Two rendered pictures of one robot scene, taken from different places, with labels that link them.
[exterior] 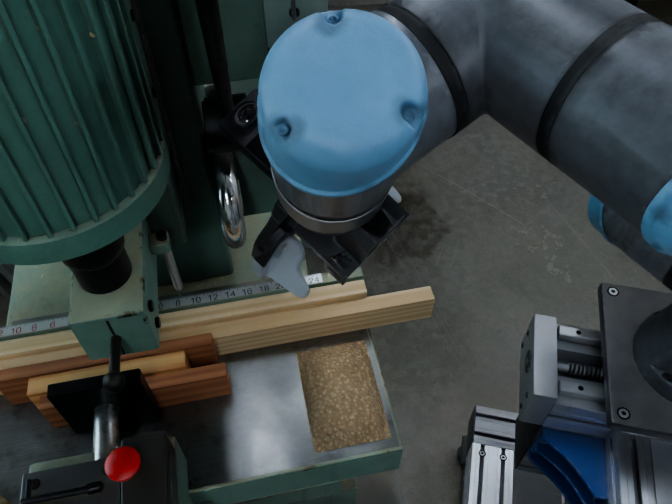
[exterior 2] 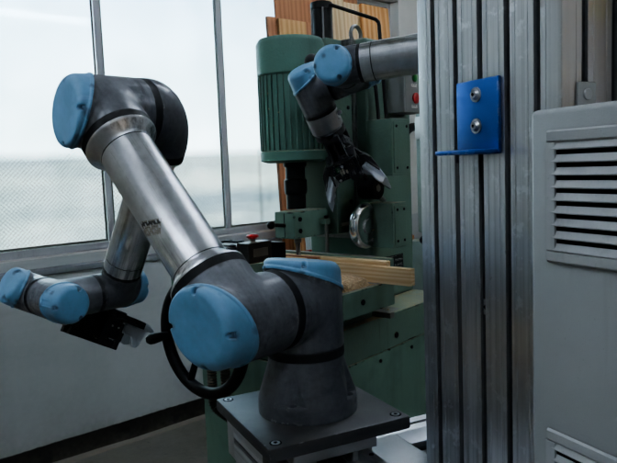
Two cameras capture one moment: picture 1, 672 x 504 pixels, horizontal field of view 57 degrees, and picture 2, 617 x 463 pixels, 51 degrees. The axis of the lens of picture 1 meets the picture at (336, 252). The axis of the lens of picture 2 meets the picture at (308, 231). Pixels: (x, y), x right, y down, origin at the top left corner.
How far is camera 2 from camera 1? 1.37 m
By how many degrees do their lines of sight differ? 63
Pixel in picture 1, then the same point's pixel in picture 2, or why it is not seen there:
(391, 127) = (300, 71)
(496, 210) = not seen: outside the picture
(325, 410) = not seen: hidden behind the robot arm
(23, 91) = (281, 104)
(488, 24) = not seen: hidden behind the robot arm
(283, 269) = (330, 192)
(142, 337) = (291, 228)
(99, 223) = (286, 151)
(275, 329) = (342, 265)
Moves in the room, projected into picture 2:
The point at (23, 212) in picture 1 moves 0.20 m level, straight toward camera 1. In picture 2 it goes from (271, 141) to (242, 138)
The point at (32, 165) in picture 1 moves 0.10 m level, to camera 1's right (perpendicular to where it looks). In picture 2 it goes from (276, 125) to (301, 122)
